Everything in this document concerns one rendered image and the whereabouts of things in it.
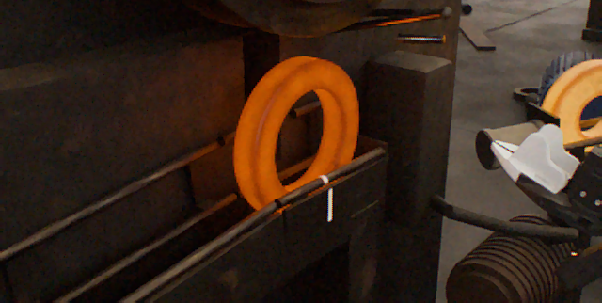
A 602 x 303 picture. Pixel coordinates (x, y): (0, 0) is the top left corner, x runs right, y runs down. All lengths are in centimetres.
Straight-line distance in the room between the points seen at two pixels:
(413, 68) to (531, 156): 23
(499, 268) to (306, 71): 42
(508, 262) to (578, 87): 26
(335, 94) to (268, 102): 11
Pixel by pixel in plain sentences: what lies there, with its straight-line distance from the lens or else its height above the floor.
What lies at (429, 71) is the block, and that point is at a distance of 89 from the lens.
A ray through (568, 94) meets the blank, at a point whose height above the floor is 75.
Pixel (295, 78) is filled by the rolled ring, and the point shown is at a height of 83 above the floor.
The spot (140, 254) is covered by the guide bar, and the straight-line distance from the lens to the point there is 68.
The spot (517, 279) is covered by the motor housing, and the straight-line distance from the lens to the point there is 98.
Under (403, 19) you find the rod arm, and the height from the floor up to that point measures 89.
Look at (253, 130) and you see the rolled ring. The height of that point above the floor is 79.
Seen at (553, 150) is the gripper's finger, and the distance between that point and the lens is 77.
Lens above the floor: 103
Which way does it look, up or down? 21 degrees down
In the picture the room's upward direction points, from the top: straight up
